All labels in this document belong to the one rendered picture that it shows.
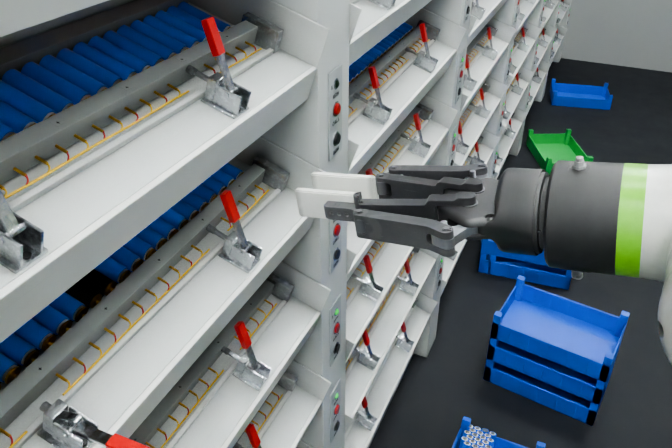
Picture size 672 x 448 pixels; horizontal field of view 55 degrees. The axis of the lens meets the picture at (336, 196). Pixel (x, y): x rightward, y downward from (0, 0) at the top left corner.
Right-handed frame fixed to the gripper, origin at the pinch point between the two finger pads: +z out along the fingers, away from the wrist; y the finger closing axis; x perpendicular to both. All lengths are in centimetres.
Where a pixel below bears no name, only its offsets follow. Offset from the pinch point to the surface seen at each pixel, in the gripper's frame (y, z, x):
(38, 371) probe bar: -25.6, 16.5, -4.1
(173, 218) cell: -2.4, 20.0, -3.3
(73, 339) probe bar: -21.5, 16.6, -4.1
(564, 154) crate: 234, 10, -107
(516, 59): 194, 22, -48
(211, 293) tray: -7.2, 13.0, -9.0
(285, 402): 11, 22, -45
